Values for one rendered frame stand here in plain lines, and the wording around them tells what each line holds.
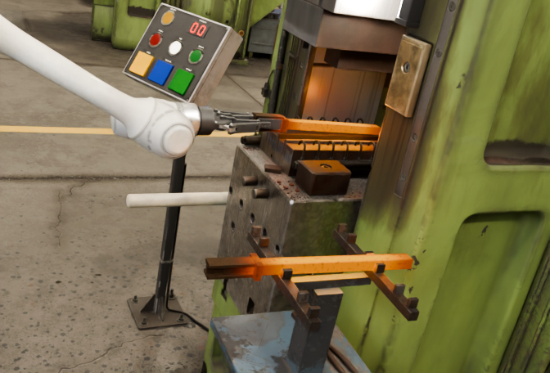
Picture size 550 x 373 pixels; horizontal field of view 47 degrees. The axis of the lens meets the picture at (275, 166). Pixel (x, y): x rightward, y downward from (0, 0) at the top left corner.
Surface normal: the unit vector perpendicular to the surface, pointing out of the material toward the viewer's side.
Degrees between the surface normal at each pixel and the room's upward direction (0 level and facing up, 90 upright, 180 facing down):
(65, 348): 0
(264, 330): 0
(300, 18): 90
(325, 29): 90
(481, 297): 90
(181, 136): 85
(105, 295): 0
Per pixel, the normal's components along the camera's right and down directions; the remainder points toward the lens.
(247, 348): 0.18, -0.91
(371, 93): 0.41, 0.41
